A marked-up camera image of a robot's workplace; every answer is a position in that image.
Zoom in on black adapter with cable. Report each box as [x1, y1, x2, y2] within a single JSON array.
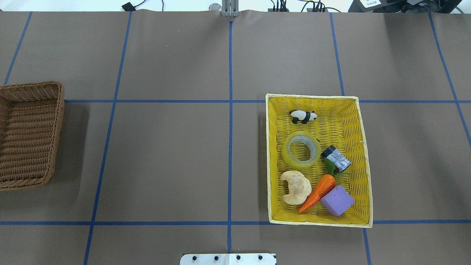
[[121, 0, 166, 12]]

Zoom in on panda toy figurine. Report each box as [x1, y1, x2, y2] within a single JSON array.
[[289, 110, 318, 124]]

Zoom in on yellow tape roll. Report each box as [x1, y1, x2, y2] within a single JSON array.
[[281, 131, 320, 170]]

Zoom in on black equipment on table edge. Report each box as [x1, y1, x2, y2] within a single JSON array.
[[348, 0, 461, 14]]

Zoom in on small black labelled can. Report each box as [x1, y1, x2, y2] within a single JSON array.
[[320, 145, 351, 173]]

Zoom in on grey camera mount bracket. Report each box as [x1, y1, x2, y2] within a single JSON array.
[[221, 0, 240, 17]]

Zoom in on yellow woven basket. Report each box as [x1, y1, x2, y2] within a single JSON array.
[[266, 94, 373, 228]]

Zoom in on purple block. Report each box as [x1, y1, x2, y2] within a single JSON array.
[[320, 185, 355, 216]]

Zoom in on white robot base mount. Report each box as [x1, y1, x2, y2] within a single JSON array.
[[180, 253, 277, 265]]

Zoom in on toy orange carrot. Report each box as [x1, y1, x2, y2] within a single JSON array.
[[299, 158, 348, 213]]

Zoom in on brown wicker basket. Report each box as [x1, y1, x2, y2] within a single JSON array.
[[0, 81, 65, 191]]

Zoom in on black cable plugs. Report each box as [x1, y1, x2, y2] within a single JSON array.
[[266, 0, 352, 13]]

